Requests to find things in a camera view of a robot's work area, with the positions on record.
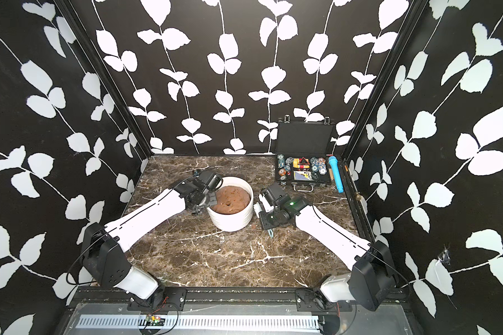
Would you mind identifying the blue cylindrical microphone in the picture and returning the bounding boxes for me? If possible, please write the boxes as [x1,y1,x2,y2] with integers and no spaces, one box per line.
[328,156,345,193]

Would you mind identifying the brown mud in pot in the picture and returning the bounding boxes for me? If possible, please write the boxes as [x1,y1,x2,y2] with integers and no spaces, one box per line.
[211,186,251,215]

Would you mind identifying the black open poker chip case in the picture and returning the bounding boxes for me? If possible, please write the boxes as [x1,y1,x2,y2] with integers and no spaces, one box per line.
[275,114,333,190]

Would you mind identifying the small circuit board with wires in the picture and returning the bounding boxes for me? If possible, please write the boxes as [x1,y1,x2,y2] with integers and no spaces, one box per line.
[138,315,166,329]

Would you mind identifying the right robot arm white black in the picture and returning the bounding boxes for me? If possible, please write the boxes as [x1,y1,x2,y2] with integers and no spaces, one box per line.
[254,184,398,311]

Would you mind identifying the white perforated rail strip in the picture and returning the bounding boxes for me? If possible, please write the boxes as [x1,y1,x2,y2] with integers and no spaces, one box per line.
[74,315,320,332]

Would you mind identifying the white ribbed ceramic pot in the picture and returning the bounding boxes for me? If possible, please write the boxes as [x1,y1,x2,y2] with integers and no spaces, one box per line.
[207,177,254,232]

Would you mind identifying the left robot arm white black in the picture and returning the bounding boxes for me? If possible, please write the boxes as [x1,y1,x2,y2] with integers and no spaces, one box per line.
[79,170,223,301]

